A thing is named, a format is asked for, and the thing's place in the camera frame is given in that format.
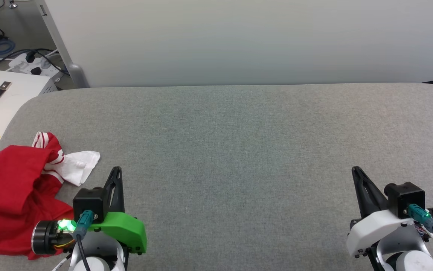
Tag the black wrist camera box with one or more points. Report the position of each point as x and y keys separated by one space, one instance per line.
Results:
x=408 y=195
x=88 y=203

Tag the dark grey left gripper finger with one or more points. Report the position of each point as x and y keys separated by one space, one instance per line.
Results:
x=115 y=195

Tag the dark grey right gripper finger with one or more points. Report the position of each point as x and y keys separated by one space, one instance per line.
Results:
x=367 y=199

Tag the red shirt with white sleeves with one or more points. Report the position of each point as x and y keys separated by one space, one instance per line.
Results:
x=9 y=188

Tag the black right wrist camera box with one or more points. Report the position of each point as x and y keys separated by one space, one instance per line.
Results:
x=408 y=195

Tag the white partition panel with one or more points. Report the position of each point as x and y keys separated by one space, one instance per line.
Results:
x=239 y=41

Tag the white power strip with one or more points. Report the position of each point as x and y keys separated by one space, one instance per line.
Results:
x=35 y=66

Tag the white equipment box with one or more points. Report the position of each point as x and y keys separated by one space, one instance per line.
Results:
x=17 y=98

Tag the metal table leg foot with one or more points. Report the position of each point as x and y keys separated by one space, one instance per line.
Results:
x=12 y=4

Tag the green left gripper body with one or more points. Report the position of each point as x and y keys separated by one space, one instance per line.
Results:
x=124 y=227

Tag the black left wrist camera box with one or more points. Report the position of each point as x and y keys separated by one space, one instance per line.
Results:
x=88 y=203

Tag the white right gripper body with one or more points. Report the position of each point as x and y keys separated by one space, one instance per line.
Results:
x=374 y=231

